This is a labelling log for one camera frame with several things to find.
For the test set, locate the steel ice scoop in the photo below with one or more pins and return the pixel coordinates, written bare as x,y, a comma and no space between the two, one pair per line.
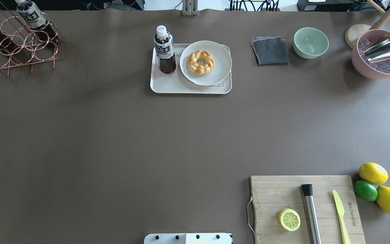
379,50

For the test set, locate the pink ice bowl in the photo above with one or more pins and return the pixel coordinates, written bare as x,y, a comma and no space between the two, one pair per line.
375,70

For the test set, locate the whole yellow lemon far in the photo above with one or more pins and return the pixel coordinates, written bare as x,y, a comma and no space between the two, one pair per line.
373,173

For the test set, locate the bamboo cutting board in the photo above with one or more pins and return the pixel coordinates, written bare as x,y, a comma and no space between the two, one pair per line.
271,194

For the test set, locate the tea bottle white cap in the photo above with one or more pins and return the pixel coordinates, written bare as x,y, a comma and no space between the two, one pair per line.
164,46

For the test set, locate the green lime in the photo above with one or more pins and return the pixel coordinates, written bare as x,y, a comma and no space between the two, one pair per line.
365,190

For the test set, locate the cream serving tray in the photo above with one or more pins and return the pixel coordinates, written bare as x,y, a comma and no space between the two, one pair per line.
178,83

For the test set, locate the mint green bowl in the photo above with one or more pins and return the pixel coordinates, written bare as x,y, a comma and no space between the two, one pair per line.
310,43

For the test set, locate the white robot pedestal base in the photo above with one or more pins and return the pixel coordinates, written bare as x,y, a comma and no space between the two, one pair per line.
189,238

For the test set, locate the white round plate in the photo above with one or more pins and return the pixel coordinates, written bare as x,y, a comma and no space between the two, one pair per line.
221,69

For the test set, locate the copper wire bottle rack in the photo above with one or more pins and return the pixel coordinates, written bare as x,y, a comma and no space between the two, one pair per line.
29,51

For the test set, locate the yellow-green plastic knife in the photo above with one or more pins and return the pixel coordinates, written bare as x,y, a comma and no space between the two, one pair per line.
340,212

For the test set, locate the grey folded cloth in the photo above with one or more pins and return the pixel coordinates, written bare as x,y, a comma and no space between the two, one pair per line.
269,50

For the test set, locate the braided ring bread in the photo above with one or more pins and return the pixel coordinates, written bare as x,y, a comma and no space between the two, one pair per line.
201,62

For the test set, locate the half lemon slice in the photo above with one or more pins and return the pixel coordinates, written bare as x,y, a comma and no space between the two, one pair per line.
289,219

